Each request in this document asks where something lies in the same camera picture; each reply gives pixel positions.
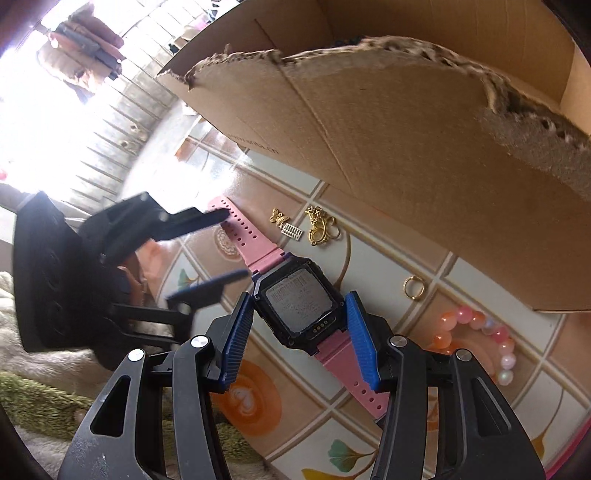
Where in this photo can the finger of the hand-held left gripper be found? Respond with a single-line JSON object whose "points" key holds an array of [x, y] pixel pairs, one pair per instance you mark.
{"points": [[207, 286], [184, 224]]}

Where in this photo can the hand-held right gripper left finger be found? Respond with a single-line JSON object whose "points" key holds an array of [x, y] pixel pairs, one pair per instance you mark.
{"points": [[235, 344]]}

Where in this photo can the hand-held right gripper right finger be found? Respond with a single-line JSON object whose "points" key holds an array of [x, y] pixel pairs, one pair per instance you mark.
{"points": [[362, 344]]}

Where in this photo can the pink and black smartwatch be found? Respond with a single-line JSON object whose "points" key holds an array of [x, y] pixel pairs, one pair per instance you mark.
{"points": [[300, 300]]}

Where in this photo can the gold butterfly charm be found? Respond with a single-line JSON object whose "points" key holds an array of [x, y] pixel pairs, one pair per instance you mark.
{"points": [[278, 216]]}

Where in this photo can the gold openwork pendant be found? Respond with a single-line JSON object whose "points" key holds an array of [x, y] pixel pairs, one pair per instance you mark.
{"points": [[323, 236]]}

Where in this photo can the brown cardboard box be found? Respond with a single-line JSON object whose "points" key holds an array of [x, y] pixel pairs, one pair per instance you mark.
{"points": [[392, 161]]}

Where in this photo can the white fleece blanket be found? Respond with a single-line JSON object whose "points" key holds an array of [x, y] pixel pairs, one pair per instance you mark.
{"points": [[9, 314]]}

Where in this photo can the ginkgo print tablecloth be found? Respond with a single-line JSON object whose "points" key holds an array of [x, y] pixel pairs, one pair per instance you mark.
{"points": [[286, 415]]}

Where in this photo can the metal window railing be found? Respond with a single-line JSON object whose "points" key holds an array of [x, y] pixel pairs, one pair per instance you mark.
{"points": [[115, 134]]}

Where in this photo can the green fuzzy cloth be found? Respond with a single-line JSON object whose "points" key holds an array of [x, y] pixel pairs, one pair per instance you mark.
{"points": [[37, 397]]}

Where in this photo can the hanging clothes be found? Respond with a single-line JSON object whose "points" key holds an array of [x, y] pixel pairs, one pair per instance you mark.
{"points": [[78, 46]]}

